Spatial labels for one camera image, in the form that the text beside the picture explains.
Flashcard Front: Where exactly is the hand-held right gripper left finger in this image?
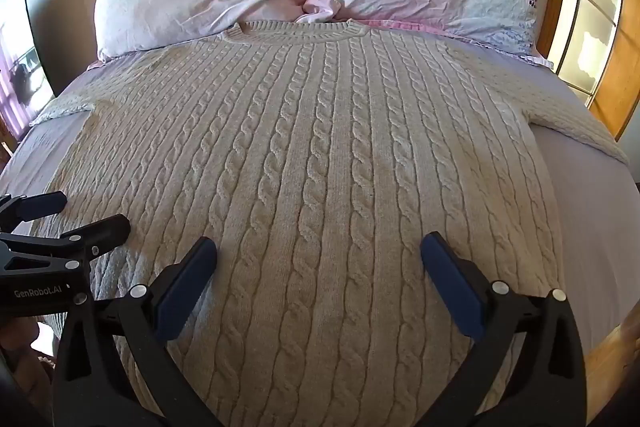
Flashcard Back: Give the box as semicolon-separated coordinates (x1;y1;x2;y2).
52;236;219;427

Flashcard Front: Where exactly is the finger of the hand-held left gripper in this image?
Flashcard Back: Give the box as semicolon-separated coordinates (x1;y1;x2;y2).
0;214;132;279
0;190;69;228

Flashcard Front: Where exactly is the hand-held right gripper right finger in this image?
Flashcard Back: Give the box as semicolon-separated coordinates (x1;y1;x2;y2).
419;231;587;427

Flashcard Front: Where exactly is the cream cable-knit sweater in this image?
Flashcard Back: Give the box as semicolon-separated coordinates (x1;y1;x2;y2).
29;19;632;427

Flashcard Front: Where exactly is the person's left hand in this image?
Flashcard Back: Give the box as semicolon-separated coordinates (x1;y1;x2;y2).
0;316;53;408

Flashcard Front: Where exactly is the dark flat screen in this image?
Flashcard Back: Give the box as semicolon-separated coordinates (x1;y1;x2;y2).
0;0;57;124

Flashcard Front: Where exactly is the wooden framed glass panel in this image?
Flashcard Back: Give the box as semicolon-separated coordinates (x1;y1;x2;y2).
536;0;640;144

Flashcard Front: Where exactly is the wooden bed frame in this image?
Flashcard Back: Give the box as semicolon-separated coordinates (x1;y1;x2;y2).
582;302;640;414

